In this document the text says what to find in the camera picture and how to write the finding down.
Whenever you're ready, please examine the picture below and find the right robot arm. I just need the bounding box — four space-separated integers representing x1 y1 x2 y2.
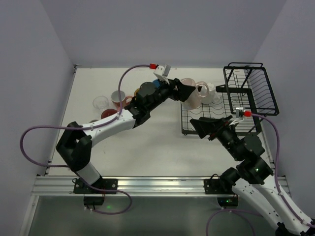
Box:
190 116 315 236

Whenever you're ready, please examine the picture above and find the aluminium mounting rail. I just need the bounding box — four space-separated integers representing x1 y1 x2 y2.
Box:
31 174 288 197

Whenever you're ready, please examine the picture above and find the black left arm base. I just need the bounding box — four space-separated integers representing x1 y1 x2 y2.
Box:
72 178 118 209

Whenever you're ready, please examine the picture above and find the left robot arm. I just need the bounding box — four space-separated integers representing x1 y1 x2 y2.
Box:
56 79 196 188

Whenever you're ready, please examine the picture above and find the light blue plastic cup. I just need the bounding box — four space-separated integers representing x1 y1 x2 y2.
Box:
152 79 161 88

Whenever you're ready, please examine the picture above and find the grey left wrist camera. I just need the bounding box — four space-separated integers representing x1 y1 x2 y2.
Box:
149 63 171 83

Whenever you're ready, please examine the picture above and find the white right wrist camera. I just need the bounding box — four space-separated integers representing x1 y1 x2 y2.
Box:
230 107 252 125

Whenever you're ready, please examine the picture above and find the salmon polka dot mug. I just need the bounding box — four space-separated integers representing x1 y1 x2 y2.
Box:
111 90 133 111

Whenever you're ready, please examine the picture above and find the white ceramic cup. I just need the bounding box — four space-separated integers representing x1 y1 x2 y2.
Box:
201 83 221 105

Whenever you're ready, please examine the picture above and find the clear faceted glass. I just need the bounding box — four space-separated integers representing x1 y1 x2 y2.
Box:
93 96 109 110

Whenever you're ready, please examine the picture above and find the pink smiley face mug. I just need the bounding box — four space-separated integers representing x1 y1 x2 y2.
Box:
100 108 121 119

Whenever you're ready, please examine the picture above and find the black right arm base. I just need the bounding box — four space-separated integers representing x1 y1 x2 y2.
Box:
203 174 239 208

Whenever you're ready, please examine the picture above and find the black two-tier dish rack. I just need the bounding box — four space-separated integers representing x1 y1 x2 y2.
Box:
181 62 280 135

